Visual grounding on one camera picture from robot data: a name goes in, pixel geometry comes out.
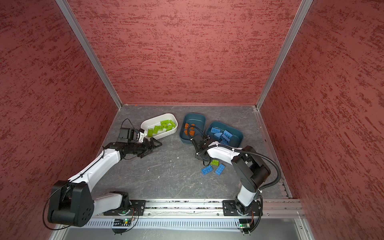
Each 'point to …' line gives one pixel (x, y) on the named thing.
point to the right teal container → (236, 140)
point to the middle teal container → (190, 119)
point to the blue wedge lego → (218, 134)
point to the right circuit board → (245, 223)
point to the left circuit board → (122, 222)
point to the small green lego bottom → (165, 126)
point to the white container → (148, 124)
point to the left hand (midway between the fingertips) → (157, 150)
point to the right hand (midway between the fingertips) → (201, 159)
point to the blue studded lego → (225, 138)
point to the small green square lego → (160, 128)
